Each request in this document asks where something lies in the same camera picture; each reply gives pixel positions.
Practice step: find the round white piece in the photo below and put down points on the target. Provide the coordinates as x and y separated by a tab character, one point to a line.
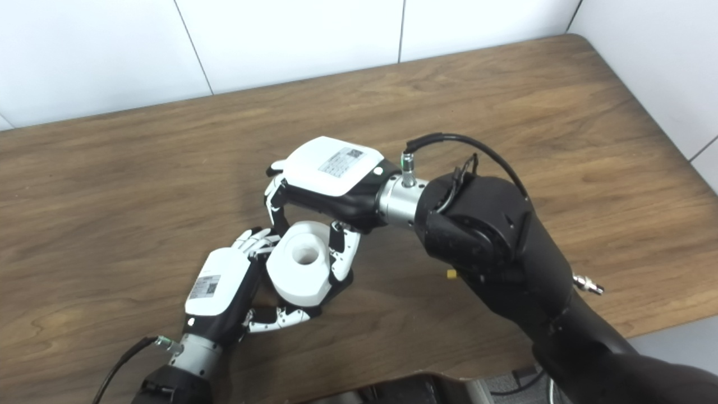
291	275

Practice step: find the white and black right hand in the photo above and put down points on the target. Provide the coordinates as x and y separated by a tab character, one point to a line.
331	168

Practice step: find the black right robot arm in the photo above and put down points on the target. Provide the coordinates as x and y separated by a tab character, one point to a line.
493	235

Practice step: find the white and black left hand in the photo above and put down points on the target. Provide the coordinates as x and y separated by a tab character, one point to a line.
216	286

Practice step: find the black robot torso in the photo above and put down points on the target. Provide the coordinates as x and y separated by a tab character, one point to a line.
404	390

